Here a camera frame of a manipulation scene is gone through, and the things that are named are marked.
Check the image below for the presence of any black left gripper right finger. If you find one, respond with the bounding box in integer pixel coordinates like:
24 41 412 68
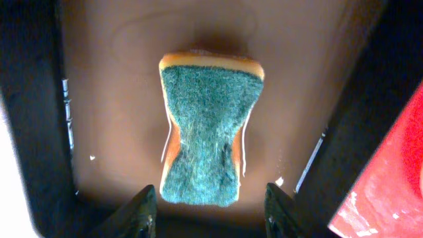
264 182 334 238

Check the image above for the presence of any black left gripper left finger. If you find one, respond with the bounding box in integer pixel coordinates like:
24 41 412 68
86 184 157 238

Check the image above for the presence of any green yellow sponge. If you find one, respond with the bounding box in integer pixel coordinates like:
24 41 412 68
159 52 265 207

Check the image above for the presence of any red plastic tray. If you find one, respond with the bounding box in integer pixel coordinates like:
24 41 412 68
328 87 422 237

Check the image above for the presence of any dark brown tray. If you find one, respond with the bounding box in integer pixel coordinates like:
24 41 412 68
1 1 422 237

